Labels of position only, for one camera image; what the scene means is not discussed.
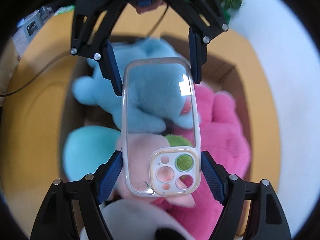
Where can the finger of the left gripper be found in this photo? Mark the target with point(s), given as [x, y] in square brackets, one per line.
[206, 21]
[93, 23]

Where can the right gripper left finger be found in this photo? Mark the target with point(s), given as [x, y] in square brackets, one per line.
[55, 218]

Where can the blue plush toy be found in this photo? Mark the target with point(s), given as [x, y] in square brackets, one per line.
[158, 93]

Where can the magenta plush toy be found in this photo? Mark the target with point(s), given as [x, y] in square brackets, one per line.
[222, 136]

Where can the pink pig plush teal outfit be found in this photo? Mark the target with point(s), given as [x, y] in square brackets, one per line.
[96, 150]

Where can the white panda plush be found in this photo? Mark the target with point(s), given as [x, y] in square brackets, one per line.
[133, 219]

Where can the clear phone case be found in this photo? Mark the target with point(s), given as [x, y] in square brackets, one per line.
[165, 164]

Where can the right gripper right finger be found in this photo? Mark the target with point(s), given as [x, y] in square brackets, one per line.
[266, 218]

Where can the cardboard box tray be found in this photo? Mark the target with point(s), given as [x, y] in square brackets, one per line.
[217, 74]

